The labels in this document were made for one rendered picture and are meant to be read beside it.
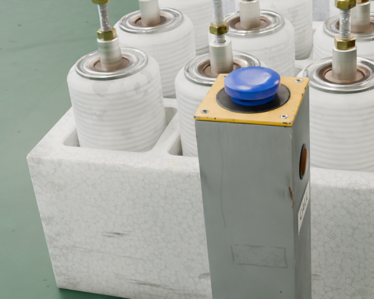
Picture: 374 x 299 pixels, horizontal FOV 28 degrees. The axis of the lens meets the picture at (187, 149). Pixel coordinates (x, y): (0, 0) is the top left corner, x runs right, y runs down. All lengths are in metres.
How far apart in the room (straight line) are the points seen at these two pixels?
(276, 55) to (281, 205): 0.30
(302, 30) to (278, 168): 0.43
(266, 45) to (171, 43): 0.11
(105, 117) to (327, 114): 0.22
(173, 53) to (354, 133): 0.25
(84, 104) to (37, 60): 0.73
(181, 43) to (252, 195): 0.34
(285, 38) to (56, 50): 0.77
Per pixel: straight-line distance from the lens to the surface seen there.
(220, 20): 0.71
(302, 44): 0.94
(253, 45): 0.80
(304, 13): 0.93
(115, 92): 0.74
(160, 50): 0.84
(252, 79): 0.53
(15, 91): 1.37
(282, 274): 0.58
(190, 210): 0.74
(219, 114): 0.52
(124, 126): 0.75
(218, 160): 0.53
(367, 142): 0.70
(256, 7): 0.82
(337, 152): 0.70
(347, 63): 0.70
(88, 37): 1.55
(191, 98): 0.71
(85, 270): 0.84
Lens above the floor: 0.56
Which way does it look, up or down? 31 degrees down
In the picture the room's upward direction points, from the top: 6 degrees counter-clockwise
